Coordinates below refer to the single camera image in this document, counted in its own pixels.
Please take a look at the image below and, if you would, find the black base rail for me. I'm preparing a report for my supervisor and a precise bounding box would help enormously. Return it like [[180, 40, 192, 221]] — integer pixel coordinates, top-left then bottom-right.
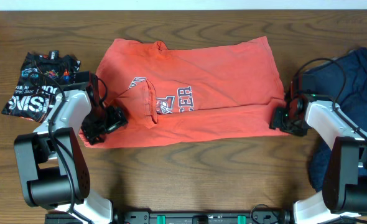
[[45, 203, 357, 224]]

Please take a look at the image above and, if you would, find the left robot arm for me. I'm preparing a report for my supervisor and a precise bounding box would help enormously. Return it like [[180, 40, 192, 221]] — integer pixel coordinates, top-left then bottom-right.
[[14, 72, 128, 223]]

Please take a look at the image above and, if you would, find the folded black printed t-shirt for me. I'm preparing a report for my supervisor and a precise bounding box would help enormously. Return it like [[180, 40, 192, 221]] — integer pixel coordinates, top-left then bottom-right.
[[1, 50, 81, 123]]

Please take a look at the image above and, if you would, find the dark blue denim garment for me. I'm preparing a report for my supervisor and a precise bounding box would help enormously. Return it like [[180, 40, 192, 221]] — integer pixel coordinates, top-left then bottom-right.
[[304, 47, 367, 192]]

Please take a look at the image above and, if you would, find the orange printed t-shirt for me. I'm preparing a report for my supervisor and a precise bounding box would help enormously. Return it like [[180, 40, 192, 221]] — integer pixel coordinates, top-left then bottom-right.
[[96, 36, 285, 149]]

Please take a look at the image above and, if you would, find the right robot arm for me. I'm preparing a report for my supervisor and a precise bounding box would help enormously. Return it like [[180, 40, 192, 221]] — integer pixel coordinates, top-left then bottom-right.
[[270, 75, 367, 223]]

